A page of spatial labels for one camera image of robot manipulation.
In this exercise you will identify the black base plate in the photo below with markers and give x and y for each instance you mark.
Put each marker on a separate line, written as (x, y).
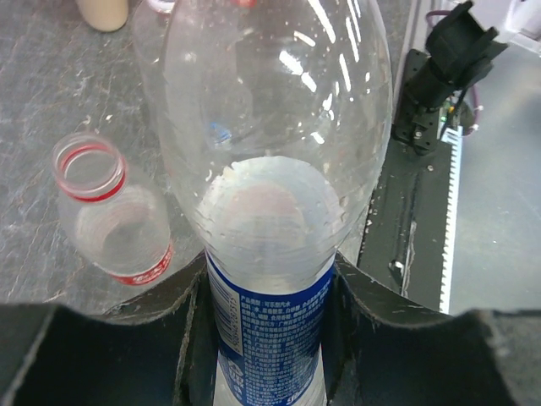
(405, 230)

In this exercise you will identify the beige nozzle bottle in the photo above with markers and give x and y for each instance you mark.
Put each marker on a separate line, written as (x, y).
(104, 15)

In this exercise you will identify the slotted cable duct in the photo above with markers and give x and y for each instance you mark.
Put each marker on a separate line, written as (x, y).
(453, 138)

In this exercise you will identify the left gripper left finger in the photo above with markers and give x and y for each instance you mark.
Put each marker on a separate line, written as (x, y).
(149, 350)

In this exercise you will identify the clear Pocari Sweat bottle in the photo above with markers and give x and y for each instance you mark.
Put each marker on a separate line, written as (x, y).
(148, 30)

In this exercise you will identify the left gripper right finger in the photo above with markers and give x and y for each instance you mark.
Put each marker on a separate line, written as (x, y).
(383, 349)

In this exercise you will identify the red label water bottle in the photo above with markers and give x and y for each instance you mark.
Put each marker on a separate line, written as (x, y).
(111, 211)

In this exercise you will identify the Pepsi bottle blue label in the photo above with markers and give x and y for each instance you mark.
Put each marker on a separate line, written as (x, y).
(274, 121)

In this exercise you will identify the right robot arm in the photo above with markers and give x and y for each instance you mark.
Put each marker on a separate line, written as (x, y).
(458, 53)

